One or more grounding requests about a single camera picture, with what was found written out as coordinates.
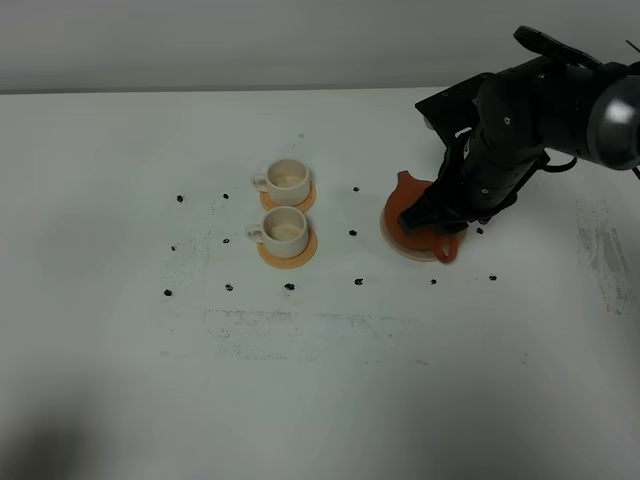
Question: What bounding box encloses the brown clay teapot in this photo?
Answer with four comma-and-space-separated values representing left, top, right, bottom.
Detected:
382, 171, 457, 255

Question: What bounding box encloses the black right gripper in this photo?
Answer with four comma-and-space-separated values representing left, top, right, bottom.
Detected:
398, 62, 598, 235

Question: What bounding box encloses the beige round teapot saucer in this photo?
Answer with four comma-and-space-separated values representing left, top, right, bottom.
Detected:
379, 213, 467, 264

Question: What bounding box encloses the front orange coaster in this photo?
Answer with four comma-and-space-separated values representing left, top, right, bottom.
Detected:
257, 227, 318, 269

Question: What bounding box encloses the white teacup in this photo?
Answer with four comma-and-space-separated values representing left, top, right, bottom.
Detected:
251, 159, 311, 206
246, 206, 309, 259

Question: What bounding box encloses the rear orange coaster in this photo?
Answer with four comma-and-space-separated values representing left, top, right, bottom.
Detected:
259, 182, 317, 212

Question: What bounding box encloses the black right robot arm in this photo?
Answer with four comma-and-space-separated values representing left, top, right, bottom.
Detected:
398, 57, 639, 234

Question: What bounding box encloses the black camera cable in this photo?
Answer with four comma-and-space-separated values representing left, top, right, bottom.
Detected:
513, 25, 601, 66

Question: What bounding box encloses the front white teacup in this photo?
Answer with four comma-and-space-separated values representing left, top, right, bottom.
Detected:
246, 206, 309, 259

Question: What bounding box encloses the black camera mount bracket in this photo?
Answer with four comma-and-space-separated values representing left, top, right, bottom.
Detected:
415, 73, 492, 147

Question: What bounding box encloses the rear white teacup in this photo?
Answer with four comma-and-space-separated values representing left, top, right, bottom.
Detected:
251, 159, 311, 206

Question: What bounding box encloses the orange coaster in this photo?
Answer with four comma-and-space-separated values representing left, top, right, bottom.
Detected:
259, 182, 317, 212
257, 227, 318, 269

